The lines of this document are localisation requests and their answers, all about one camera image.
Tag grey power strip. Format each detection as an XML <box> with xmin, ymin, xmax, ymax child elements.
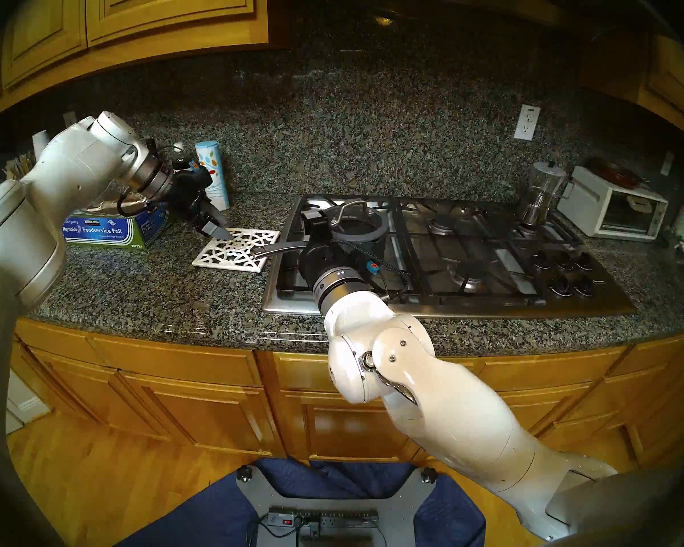
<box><xmin>266</xmin><ymin>507</ymin><xmax>381</xmax><ymax>530</ymax></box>

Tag grey pot lid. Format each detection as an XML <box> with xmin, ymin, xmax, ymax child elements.
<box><xmin>326</xmin><ymin>200</ymin><xmax>389</xmax><ymax>246</ymax></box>

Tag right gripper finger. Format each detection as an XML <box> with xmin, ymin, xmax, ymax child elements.
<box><xmin>301</xmin><ymin>208</ymin><xmax>335</xmax><ymax>246</ymax></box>

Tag wooden chopsticks bundle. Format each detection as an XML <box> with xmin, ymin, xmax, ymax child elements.
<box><xmin>6</xmin><ymin>153</ymin><xmax>35</xmax><ymax>179</ymax></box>

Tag wooden upper cabinet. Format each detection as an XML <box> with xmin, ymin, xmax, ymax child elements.
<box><xmin>0</xmin><ymin>0</ymin><xmax>290</xmax><ymax>129</ymax></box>
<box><xmin>581</xmin><ymin>30</ymin><xmax>684</xmax><ymax>148</ymax></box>

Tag black cast iron stove grate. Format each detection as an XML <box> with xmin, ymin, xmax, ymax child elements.
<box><xmin>276</xmin><ymin>197</ymin><xmax>418</xmax><ymax>297</ymax></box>
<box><xmin>396</xmin><ymin>198</ymin><xmax>525</xmax><ymax>299</ymax></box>

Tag wooden lower cabinets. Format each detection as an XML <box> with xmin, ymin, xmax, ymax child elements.
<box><xmin>9</xmin><ymin>317</ymin><xmax>684</xmax><ymax>475</ymax></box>

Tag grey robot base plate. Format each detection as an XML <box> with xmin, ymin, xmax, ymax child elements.
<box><xmin>237</xmin><ymin>465</ymin><xmax>441</xmax><ymax>547</ymax></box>

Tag white toaster oven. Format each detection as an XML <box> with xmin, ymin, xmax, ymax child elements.
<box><xmin>557</xmin><ymin>165</ymin><xmax>670</xmax><ymax>242</ymax></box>

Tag glass blender jar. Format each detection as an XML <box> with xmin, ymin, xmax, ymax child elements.
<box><xmin>518</xmin><ymin>161</ymin><xmax>572</xmax><ymax>228</ymax></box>

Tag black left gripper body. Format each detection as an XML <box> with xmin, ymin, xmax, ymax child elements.
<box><xmin>163</xmin><ymin>162</ymin><xmax>214</xmax><ymax>220</ymax></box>

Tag white wall outlet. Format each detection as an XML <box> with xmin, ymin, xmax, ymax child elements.
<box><xmin>514</xmin><ymin>104</ymin><xmax>541</xmax><ymax>141</ymax></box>

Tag blue foil sheet box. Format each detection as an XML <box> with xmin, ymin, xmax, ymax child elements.
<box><xmin>63</xmin><ymin>194</ymin><xmax>172</xmax><ymax>250</ymax></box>

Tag red frying pan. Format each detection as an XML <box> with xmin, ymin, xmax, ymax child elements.
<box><xmin>588</xmin><ymin>157</ymin><xmax>646</xmax><ymax>189</ymax></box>

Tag white ornate metal trivet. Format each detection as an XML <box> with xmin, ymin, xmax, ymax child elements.
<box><xmin>192</xmin><ymin>228</ymin><xmax>280</xmax><ymax>274</ymax></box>

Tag white panelled door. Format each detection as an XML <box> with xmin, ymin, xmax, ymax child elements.
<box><xmin>5</xmin><ymin>368</ymin><xmax>53</xmax><ymax>436</ymax></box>

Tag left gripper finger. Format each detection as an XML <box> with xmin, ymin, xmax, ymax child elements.
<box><xmin>194</xmin><ymin>217</ymin><xmax>235</xmax><ymax>241</ymax></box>
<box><xmin>203</xmin><ymin>196</ymin><xmax>230</xmax><ymax>227</ymax></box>

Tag stainless steel gas cooktop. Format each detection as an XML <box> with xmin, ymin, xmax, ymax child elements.
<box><xmin>262</xmin><ymin>194</ymin><xmax>639</xmax><ymax>319</ymax></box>

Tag black braided cable blue connector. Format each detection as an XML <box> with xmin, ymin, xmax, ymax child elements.
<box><xmin>342</xmin><ymin>237</ymin><xmax>414</xmax><ymax>301</ymax></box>

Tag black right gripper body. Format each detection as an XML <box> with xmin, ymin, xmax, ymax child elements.
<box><xmin>298</xmin><ymin>240</ymin><xmax>372</xmax><ymax>294</ymax></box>

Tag dark grey saucepan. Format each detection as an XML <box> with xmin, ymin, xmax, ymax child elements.
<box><xmin>254</xmin><ymin>201</ymin><xmax>389</xmax><ymax>257</ymax></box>

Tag white canister with leaf print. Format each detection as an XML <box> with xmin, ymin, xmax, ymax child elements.
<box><xmin>196</xmin><ymin>141</ymin><xmax>230</xmax><ymax>212</ymax></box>

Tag small black stove grate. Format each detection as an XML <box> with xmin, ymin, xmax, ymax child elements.
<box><xmin>516</xmin><ymin>210</ymin><xmax>585</xmax><ymax>250</ymax></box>

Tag dark blue cloth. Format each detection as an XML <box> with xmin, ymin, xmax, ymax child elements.
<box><xmin>116</xmin><ymin>456</ymin><xmax>488</xmax><ymax>547</ymax></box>

